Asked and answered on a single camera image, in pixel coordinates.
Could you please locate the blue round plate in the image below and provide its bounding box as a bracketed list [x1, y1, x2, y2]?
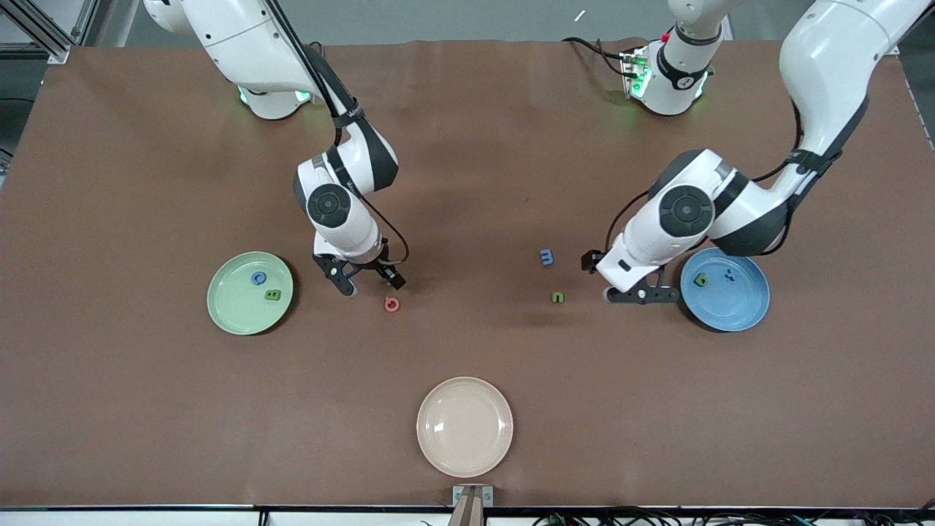
[679, 247, 771, 332]

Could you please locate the brown table cover sheet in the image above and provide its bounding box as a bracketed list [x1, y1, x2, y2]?
[0, 38, 935, 508]

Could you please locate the light green round plate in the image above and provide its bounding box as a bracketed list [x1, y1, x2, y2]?
[207, 251, 294, 336]

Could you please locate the beige round plate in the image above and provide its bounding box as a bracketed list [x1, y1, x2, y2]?
[416, 376, 514, 479]

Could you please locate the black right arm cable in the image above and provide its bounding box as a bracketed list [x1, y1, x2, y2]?
[267, 0, 410, 265]

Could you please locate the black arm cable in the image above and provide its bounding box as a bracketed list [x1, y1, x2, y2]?
[605, 102, 819, 256]
[267, 0, 410, 265]

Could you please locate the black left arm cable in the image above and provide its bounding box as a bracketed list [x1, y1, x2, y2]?
[605, 102, 819, 256]

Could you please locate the metal base connector bracket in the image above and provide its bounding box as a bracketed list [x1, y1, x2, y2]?
[619, 47, 652, 99]

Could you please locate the black base cable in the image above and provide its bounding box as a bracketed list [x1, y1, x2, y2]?
[561, 37, 638, 77]

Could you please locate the grey metal mount bracket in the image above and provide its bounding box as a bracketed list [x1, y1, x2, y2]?
[452, 485, 495, 508]

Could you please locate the beige mount bar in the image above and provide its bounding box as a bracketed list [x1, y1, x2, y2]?
[447, 488, 487, 526]

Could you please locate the aluminium frame post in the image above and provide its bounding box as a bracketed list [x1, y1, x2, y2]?
[0, 0, 99, 65]

